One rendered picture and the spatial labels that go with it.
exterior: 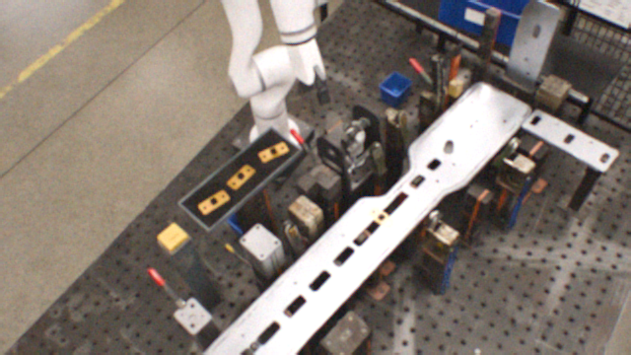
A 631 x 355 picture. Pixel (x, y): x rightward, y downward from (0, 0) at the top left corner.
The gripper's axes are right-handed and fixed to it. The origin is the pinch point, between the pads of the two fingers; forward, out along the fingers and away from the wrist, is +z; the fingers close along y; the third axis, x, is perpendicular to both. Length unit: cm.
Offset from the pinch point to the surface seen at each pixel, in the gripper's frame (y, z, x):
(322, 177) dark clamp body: -13.5, 34.6, 0.0
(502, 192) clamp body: 4, 61, 53
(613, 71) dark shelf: -2, 43, 107
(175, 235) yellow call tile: -11, 27, -46
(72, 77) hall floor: -261, 59, -61
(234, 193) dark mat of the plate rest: -14.5, 25.6, -26.5
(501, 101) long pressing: -15, 42, 70
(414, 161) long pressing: -10, 43, 30
